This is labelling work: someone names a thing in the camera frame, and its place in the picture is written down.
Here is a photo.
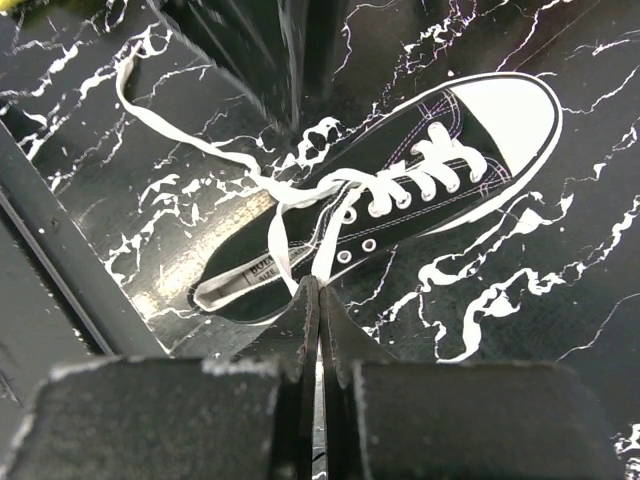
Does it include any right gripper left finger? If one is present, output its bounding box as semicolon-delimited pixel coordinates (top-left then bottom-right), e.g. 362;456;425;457
1;276;320;479

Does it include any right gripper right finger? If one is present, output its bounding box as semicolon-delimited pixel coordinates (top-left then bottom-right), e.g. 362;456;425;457
319;287;625;479

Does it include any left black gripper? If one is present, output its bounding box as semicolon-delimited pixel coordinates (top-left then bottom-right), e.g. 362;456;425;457
149;0;345;131

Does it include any black sneaker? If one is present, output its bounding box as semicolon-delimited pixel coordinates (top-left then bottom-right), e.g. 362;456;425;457
190;72;563;325

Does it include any white shoelace sneaker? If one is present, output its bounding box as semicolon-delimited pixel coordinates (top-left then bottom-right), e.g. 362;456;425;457
116;48;488;292

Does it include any black marble pattern mat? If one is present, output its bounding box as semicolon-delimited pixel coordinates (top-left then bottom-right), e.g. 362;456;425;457
1;1;639;479

